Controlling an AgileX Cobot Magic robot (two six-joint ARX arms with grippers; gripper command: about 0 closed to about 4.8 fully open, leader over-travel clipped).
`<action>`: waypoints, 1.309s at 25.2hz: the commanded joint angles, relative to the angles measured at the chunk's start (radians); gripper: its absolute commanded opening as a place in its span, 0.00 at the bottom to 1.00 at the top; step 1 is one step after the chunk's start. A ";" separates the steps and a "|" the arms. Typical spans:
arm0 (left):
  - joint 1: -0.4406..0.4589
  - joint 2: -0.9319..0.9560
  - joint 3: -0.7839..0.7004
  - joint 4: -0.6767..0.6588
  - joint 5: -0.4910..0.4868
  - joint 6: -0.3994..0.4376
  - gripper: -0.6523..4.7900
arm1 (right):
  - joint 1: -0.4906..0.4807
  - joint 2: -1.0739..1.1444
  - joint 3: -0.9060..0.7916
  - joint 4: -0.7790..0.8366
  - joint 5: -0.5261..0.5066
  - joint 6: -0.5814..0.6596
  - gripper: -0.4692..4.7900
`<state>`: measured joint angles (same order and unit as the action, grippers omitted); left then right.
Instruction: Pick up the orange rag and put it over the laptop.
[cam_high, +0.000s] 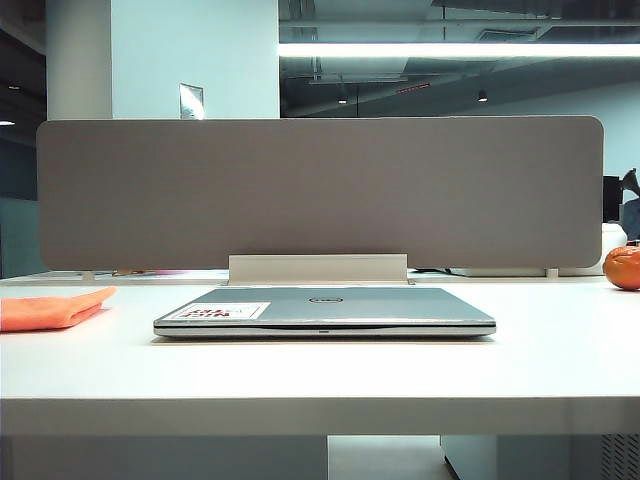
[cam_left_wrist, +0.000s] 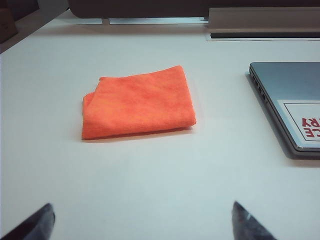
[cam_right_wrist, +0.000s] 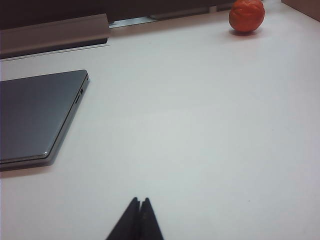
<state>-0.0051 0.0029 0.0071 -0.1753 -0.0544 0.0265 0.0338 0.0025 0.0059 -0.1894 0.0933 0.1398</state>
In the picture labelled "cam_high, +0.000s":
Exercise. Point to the orange rag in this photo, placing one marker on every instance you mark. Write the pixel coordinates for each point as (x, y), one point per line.
(47, 311)

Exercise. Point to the silver closed laptop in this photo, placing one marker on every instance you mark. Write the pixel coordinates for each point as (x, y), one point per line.
(325, 312)

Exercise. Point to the white red laptop sticker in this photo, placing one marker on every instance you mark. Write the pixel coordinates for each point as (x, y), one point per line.
(222, 311)

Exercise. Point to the grey fabric desk divider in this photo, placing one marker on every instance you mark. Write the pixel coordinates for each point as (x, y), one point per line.
(320, 192)

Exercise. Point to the red ceiling sign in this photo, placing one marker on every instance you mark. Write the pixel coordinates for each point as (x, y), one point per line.
(413, 88)

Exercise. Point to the white small divider foot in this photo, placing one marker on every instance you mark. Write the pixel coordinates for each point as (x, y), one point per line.
(551, 273)
(87, 275)

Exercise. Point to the long white ceiling light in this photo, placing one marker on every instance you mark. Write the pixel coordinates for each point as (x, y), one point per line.
(457, 49)

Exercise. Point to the white under-desk cabinet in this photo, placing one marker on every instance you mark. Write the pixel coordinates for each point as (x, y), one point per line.
(467, 457)

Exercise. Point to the black computer monitor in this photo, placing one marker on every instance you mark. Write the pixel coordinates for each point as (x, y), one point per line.
(612, 198)

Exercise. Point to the orange round fruit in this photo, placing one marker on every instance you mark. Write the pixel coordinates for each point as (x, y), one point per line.
(623, 267)

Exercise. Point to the person in dark clothes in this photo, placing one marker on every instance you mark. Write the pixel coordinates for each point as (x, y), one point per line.
(631, 202)

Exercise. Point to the grey perforated computer case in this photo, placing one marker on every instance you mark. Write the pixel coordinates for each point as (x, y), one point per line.
(620, 456)

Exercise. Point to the white divider centre bracket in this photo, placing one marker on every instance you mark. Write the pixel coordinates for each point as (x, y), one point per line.
(317, 269)

